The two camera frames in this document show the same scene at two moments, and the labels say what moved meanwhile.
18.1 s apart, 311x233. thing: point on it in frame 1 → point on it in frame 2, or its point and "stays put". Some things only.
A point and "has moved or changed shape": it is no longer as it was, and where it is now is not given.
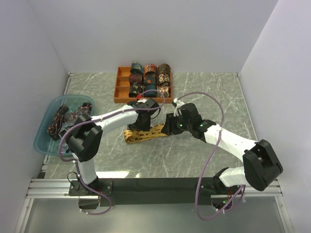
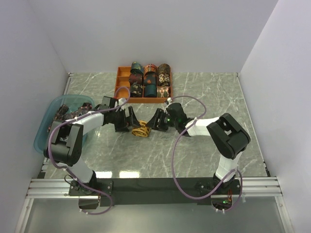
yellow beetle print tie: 131,136 has moved or changed shape
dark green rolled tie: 137,68 stays put
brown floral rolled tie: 164,79 stays put
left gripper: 145,127 → 130,121
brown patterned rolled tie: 164,68 stays put
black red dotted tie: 54,127 stays put
